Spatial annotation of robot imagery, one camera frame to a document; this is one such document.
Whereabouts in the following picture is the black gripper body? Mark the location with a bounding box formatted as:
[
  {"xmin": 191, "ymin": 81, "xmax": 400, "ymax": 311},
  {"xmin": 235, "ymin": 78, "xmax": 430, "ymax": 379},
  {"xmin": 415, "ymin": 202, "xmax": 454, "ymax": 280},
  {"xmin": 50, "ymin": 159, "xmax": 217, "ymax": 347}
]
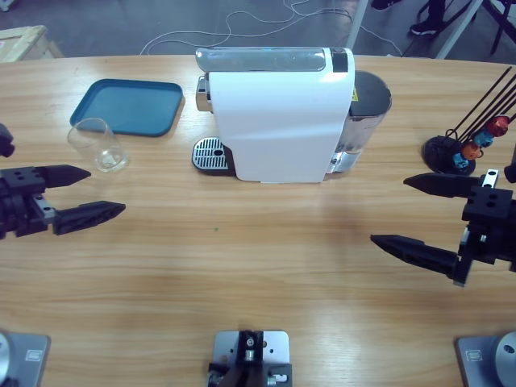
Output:
[
  {"xmin": 451, "ymin": 169, "xmax": 516, "ymax": 287},
  {"xmin": 0, "ymin": 166, "xmax": 56, "ymax": 242}
]

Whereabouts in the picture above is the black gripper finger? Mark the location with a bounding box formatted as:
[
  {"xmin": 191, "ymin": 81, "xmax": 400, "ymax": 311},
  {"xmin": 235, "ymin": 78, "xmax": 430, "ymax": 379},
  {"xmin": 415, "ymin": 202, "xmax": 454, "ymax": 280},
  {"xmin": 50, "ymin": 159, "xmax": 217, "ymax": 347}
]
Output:
[
  {"xmin": 42, "ymin": 164, "xmax": 92, "ymax": 189},
  {"xmin": 403, "ymin": 172, "xmax": 483, "ymax": 202},
  {"xmin": 369, "ymin": 234, "xmax": 460, "ymax": 283},
  {"xmin": 51, "ymin": 200, "xmax": 127, "ymax": 236}
]

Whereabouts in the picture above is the clear drinking glass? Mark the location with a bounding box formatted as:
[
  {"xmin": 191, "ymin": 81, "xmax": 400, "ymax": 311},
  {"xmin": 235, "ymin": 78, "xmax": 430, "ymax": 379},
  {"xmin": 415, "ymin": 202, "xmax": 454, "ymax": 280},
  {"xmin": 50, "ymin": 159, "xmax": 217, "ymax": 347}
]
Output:
[{"xmin": 66, "ymin": 117, "xmax": 131, "ymax": 174}]

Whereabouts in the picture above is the red coffee capsule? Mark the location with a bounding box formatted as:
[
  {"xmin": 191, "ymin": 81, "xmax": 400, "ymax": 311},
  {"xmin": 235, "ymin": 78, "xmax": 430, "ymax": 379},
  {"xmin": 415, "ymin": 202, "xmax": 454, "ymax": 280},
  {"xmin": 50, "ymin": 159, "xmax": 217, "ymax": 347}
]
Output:
[{"xmin": 487, "ymin": 114, "xmax": 510, "ymax": 137}]

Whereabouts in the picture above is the silver coffee machine lever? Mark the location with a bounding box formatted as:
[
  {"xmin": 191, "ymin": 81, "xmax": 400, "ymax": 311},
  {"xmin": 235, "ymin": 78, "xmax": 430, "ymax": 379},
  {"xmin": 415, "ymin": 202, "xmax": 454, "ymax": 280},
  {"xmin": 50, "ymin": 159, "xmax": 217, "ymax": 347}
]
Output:
[{"xmin": 194, "ymin": 46, "xmax": 327, "ymax": 73}]

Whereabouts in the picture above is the orange coffee capsule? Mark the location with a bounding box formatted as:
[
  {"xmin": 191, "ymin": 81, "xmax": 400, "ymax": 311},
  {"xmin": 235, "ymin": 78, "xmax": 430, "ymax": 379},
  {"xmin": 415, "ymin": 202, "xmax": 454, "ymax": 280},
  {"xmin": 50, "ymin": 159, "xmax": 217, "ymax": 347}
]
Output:
[{"xmin": 460, "ymin": 140, "xmax": 483, "ymax": 160}]

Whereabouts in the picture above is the white capsule coffee machine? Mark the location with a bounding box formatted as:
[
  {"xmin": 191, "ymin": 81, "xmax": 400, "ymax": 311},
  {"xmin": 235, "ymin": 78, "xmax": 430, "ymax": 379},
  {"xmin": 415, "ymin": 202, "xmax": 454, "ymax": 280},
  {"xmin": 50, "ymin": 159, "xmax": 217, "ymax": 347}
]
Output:
[{"xmin": 191, "ymin": 46, "xmax": 358, "ymax": 185}]

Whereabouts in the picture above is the black capsule holder with rods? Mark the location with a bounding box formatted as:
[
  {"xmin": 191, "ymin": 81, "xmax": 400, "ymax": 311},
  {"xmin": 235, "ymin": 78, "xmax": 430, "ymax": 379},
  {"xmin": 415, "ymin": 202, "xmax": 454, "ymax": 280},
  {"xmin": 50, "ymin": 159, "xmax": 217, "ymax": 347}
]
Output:
[{"xmin": 422, "ymin": 66, "xmax": 516, "ymax": 180}]

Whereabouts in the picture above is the blue plastic tray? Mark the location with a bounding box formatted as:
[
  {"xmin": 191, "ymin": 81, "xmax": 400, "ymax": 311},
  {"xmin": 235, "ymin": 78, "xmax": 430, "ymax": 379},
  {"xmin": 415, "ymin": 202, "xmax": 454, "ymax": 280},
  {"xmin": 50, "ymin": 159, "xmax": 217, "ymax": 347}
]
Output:
[{"xmin": 69, "ymin": 78, "xmax": 185, "ymax": 138}]

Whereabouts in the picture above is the clear water tank black lid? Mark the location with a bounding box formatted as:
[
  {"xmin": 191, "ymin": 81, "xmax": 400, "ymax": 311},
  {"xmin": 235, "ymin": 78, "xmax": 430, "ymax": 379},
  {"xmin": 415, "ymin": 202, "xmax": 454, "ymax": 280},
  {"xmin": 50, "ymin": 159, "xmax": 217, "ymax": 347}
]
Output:
[{"xmin": 341, "ymin": 70, "xmax": 393, "ymax": 156}]

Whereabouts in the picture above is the silver drip tray grate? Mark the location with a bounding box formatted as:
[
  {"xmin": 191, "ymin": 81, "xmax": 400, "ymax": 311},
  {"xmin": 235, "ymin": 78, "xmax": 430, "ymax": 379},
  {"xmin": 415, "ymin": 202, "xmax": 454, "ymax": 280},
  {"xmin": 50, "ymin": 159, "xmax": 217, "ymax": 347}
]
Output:
[{"xmin": 192, "ymin": 136, "xmax": 229, "ymax": 171}]

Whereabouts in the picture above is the wooden crate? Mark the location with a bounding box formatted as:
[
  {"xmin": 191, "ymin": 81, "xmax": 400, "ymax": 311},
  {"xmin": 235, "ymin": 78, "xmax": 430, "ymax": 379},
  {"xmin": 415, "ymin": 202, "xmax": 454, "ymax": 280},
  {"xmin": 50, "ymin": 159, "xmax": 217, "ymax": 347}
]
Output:
[{"xmin": 0, "ymin": 24, "xmax": 65, "ymax": 64}]

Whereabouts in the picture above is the dark trouser leg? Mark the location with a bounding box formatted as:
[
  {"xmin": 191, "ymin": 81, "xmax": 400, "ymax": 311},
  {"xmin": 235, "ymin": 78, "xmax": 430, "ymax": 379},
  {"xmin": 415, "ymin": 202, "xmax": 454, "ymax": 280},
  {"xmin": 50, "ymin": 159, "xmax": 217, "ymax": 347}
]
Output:
[{"xmin": 425, "ymin": 0, "xmax": 451, "ymax": 27}]

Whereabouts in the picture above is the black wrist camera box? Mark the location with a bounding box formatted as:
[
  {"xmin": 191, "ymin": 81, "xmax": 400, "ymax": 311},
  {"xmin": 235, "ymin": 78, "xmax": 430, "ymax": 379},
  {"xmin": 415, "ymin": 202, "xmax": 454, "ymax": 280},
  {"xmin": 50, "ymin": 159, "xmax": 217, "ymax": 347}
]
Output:
[{"xmin": 0, "ymin": 123, "xmax": 16, "ymax": 157}]

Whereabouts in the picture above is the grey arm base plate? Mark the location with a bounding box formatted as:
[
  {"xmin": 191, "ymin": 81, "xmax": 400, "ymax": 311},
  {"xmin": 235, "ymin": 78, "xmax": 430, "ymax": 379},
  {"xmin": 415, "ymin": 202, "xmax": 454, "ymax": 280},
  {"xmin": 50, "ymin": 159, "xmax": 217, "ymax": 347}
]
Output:
[
  {"xmin": 455, "ymin": 331, "xmax": 516, "ymax": 387},
  {"xmin": 0, "ymin": 330, "xmax": 52, "ymax": 387}
]

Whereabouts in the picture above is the white metal post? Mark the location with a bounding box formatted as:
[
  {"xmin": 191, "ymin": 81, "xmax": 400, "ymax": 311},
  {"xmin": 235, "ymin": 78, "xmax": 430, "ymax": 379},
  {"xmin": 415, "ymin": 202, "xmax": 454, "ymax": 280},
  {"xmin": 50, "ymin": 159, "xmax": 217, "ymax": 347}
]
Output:
[
  {"xmin": 345, "ymin": 0, "xmax": 370, "ymax": 49},
  {"xmin": 435, "ymin": 0, "xmax": 483, "ymax": 60}
]

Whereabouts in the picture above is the white floor cable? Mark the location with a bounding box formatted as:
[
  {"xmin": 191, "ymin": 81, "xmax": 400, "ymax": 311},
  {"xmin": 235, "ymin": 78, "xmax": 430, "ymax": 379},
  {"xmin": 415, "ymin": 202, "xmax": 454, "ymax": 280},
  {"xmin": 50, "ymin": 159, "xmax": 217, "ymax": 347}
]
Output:
[
  {"xmin": 139, "ymin": 0, "xmax": 352, "ymax": 56},
  {"xmin": 357, "ymin": 24, "xmax": 404, "ymax": 57}
]

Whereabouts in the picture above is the black metal chair frame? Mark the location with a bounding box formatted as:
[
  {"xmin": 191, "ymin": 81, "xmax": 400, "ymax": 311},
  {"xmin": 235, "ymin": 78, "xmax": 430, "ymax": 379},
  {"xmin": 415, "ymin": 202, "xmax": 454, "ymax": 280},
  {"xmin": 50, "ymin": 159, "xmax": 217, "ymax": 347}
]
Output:
[{"xmin": 481, "ymin": 0, "xmax": 516, "ymax": 56}]

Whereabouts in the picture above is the centre metal mount bracket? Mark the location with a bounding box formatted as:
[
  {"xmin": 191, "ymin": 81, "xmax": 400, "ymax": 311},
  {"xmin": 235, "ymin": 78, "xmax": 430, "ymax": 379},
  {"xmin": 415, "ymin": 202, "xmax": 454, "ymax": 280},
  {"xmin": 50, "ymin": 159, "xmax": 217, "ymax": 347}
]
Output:
[{"xmin": 207, "ymin": 329, "xmax": 293, "ymax": 387}]

